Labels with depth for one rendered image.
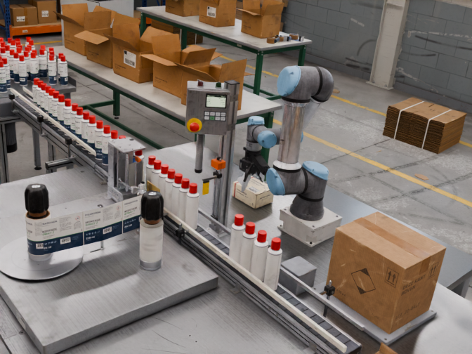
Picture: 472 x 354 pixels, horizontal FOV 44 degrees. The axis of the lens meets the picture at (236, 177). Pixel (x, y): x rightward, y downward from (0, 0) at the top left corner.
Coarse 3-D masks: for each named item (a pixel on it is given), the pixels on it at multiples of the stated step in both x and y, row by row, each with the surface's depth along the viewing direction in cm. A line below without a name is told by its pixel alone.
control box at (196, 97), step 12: (192, 84) 229; (204, 84) 231; (192, 96) 227; (204, 96) 227; (228, 96) 228; (192, 108) 229; (204, 108) 229; (216, 108) 229; (228, 108) 230; (192, 120) 231; (204, 120) 231; (192, 132) 233; (204, 132) 233; (216, 132) 234
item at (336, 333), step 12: (168, 216) 255; (216, 240) 241; (228, 252) 233; (228, 264) 226; (240, 276) 219; (288, 300) 209; (288, 312) 203; (312, 312) 204; (324, 324) 198; (336, 336) 193; (336, 348) 188; (348, 348) 189
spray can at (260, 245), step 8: (264, 232) 209; (256, 240) 211; (264, 240) 209; (256, 248) 210; (264, 248) 210; (256, 256) 211; (264, 256) 212; (256, 264) 213; (264, 264) 213; (256, 272) 214; (264, 272) 216
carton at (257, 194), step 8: (240, 184) 282; (248, 184) 283; (256, 184) 284; (264, 184) 285; (232, 192) 286; (240, 192) 282; (248, 192) 278; (256, 192) 276; (264, 192) 278; (240, 200) 283; (248, 200) 279; (256, 200) 276; (264, 200) 280; (272, 200) 284; (256, 208) 278
